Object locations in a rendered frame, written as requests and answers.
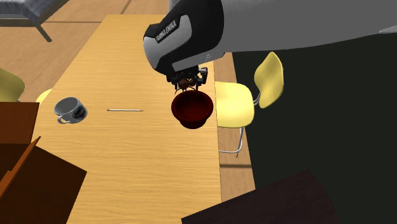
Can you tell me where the thin grey stick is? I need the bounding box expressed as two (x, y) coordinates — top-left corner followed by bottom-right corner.
(106, 108), (144, 113)

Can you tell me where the dark red bowl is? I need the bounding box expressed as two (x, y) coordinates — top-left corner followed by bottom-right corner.
(171, 90), (214, 130)

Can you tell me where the yellow chair with metal legs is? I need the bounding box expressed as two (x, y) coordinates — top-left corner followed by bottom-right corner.
(214, 51), (285, 158)
(35, 88), (53, 104)

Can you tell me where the grey striped armchair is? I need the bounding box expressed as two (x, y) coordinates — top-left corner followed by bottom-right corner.
(0, 0), (69, 43)

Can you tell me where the brown wooden cabinet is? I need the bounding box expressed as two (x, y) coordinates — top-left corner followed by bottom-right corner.
(0, 101), (88, 224)

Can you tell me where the grey cup with dark print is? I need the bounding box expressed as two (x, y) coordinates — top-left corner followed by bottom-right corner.
(53, 96), (88, 125)

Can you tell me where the small brown object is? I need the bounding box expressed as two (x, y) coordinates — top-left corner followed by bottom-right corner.
(174, 78), (197, 94)

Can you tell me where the olive green chair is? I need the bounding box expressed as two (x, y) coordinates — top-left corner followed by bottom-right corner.
(0, 67), (26, 103)

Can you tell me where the dark maroon table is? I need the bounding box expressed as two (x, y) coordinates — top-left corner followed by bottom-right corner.
(181, 168), (342, 224)

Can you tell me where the light wooden table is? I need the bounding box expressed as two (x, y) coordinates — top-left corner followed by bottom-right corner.
(31, 13), (223, 224)

